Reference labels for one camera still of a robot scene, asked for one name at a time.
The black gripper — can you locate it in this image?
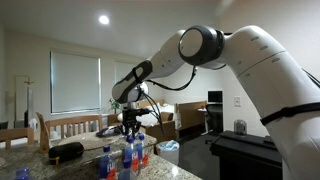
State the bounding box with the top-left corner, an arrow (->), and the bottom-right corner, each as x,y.
123,114 -> 142,138

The Fiji water bottle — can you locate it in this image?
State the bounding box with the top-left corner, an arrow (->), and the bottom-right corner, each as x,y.
98,145 -> 117,180
136,133 -> 150,168
123,137 -> 140,173
118,159 -> 138,180

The white square pillow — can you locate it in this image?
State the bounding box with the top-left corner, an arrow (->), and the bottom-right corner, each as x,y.
138,104 -> 168,127

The black soft pouch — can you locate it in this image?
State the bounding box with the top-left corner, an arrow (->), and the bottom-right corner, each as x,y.
95,125 -> 124,139

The green potted plant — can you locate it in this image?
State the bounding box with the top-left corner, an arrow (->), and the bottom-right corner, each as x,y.
108,97 -> 123,115

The crumpled blue white plastic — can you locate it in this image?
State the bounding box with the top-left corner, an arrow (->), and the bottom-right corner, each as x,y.
159,139 -> 180,152

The white trash bin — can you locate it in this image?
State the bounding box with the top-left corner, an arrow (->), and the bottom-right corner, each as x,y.
155,139 -> 181,167

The narrow white window blind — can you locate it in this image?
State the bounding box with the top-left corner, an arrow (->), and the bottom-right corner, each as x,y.
114,60 -> 146,84

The black oval zip case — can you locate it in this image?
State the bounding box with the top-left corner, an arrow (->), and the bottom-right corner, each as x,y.
48,141 -> 85,166

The white desk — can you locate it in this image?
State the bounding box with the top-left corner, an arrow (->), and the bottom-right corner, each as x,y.
197,107 -> 210,134

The wide white window blind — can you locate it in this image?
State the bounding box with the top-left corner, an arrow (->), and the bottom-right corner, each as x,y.
49,50 -> 102,115

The black office chair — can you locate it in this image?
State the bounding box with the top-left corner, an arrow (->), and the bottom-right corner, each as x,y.
204,103 -> 224,135

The dark computer monitor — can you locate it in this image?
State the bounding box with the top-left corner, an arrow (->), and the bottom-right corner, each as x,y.
207,90 -> 224,105

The grey cylindrical jar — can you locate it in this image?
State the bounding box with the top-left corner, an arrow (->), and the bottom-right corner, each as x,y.
233,119 -> 248,136

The round recessed ceiling light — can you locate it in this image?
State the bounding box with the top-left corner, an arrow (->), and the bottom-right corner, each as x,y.
98,14 -> 111,26

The large black storage box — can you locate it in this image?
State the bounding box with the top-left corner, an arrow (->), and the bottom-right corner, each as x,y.
209,130 -> 284,180

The blue capped water bottle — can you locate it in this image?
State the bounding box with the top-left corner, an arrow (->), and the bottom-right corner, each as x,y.
14,167 -> 32,180

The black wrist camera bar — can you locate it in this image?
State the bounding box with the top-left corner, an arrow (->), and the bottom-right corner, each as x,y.
120,107 -> 152,118

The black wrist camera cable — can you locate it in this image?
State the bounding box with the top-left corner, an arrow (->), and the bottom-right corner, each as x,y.
141,64 -> 199,135

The wooden bed frame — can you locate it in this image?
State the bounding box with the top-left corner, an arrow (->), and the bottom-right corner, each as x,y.
176,100 -> 208,133

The white wall switch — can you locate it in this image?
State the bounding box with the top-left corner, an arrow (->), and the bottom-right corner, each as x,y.
233,95 -> 242,108

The cross-shaped wall fixture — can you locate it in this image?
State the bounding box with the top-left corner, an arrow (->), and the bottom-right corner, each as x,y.
23,77 -> 36,87

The black arm cable strap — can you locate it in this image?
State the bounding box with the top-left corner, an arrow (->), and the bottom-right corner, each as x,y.
259,102 -> 320,127

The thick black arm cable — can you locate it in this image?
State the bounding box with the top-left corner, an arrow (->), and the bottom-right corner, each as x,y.
301,68 -> 320,88

